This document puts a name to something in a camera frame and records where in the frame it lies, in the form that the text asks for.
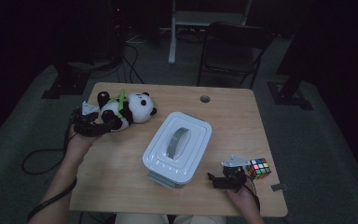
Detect grey tape piece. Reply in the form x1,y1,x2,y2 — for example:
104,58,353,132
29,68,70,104
270,183,289,192

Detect grey translucent storage box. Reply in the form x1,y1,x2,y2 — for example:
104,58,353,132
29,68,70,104
145,169,197,189

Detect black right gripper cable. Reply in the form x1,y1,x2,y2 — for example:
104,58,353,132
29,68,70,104
244,179,261,213

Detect person's right hand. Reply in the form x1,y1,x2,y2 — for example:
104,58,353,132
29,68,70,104
225,185,261,217

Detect colourful puzzle cube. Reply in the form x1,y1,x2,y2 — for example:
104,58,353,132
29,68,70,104
245,157,272,181

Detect black stand with square base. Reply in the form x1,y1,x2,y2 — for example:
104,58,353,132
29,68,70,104
41,0,126,101

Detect white box lid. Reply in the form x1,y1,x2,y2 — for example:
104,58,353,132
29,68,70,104
142,111,213,185

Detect black stand with flat base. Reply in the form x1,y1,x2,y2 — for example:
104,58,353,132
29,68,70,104
266,0,315,111

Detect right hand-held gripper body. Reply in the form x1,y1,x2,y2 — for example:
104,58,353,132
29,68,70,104
221,154,252,192

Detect black floor cable loop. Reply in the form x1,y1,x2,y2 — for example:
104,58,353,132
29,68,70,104
21,147,67,175

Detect white desk frame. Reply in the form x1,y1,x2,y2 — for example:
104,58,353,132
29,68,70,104
168,0,254,65

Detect bundle of black floor cables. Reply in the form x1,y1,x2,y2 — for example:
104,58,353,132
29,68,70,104
117,31,145,85

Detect black folding chair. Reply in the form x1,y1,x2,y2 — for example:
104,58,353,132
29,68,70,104
197,21,275,91

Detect panda plush toy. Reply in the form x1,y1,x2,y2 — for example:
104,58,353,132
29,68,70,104
96,89,158,132

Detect person's lap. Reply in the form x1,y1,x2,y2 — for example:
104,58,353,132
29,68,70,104
114,212,228,224

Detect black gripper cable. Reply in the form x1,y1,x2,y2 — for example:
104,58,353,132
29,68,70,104
27,106,78,222
244,179,261,213

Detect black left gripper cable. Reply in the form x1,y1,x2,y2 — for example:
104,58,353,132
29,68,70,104
27,106,78,222

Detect person's left hand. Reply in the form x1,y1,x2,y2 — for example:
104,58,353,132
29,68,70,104
64,124,103,162

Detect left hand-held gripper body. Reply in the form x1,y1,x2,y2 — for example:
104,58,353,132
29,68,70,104
73,101,101,137

